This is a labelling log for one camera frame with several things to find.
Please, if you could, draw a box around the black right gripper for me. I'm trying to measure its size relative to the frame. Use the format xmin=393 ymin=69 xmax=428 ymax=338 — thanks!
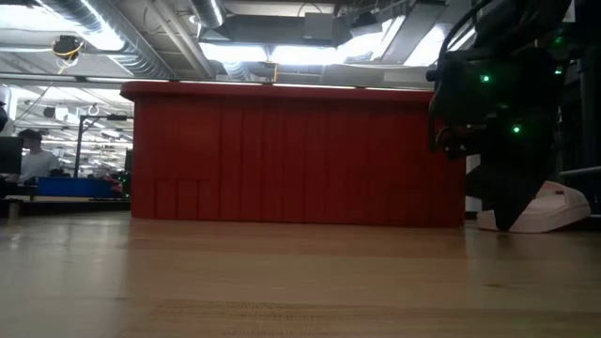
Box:
xmin=429 ymin=46 xmax=564 ymax=231

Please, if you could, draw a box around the red plastic bin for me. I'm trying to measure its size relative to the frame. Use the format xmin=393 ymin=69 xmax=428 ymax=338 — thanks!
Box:
xmin=120 ymin=81 xmax=469 ymax=229

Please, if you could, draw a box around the blue storage bin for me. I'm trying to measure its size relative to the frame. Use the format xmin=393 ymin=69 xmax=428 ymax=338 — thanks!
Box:
xmin=36 ymin=177 xmax=114 ymax=198

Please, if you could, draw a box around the black metal stand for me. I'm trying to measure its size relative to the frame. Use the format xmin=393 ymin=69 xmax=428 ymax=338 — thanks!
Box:
xmin=74 ymin=114 xmax=133 ymax=179

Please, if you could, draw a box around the background wooden table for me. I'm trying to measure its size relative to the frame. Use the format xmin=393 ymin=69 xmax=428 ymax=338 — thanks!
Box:
xmin=0 ymin=194 xmax=132 ymax=218

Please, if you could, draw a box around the person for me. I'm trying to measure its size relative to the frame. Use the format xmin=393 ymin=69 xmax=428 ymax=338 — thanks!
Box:
xmin=8 ymin=129 xmax=61 ymax=184

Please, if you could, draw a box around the black computer monitor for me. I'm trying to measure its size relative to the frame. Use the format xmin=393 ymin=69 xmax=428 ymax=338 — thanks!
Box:
xmin=0 ymin=135 xmax=24 ymax=175

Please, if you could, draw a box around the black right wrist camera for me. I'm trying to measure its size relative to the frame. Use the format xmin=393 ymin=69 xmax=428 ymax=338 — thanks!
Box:
xmin=434 ymin=124 xmax=471 ymax=160

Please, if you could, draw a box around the black ceiling cable reel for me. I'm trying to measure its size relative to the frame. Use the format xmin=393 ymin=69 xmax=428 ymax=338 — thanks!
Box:
xmin=51 ymin=35 xmax=85 ymax=62

